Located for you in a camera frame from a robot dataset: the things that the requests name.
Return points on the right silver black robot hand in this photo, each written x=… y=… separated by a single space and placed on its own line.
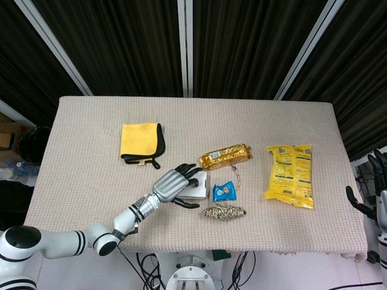
x=382 y=207

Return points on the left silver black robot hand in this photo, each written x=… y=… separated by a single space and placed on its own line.
x=170 y=185

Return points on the white cardboard box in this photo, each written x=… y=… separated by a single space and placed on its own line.
x=202 y=188

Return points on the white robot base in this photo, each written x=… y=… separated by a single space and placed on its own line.
x=193 y=272

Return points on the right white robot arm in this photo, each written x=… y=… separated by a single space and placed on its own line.
x=382 y=243

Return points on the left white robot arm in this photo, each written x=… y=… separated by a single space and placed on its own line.
x=60 y=241

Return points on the brown cardboard box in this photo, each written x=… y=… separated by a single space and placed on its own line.
x=6 y=139

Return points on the blue snack packet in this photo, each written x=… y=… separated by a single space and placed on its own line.
x=223 y=191

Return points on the yellow cloth with black trim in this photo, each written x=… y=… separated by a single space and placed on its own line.
x=139 y=136

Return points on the gold cracker package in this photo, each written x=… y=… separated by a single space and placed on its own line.
x=225 y=155

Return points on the beige waffle tablecloth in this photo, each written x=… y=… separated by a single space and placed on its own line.
x=90 y=181

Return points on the dark green block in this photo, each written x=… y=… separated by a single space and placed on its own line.
x=220 y=255

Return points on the yellow snack bag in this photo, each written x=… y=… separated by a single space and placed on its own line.
x=290 y=178

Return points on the black pleated curtain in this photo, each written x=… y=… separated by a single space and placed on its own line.
x=248 y=45
x=356 y=75
x=121 y=45
x=24 y=60

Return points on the black trash bin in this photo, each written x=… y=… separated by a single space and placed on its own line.
x=33 y=145

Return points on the clear plastic water bottle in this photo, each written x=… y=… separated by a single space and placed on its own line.
x=25 y=167

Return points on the white frame post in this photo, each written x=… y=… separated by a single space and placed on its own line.
x=54 y=45
x=185 y=45
x=310 y=45

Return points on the white frame bar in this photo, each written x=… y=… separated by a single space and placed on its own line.
x=15 y=111

